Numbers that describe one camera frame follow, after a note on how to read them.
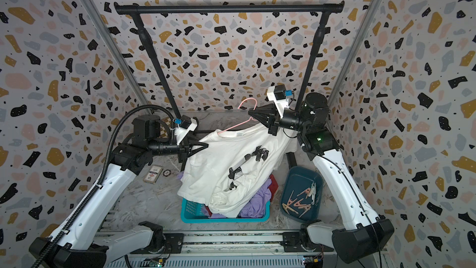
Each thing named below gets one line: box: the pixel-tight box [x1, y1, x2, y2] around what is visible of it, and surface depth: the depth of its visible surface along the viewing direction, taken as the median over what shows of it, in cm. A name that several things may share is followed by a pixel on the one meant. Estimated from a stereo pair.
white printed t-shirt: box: [177, 122, 299, 218], surface depth 74 cm
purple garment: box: [221, 178, 273, 219], surface depth 76 cm
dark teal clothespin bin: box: [279, 165, 323, 222], surface depth 87 cm
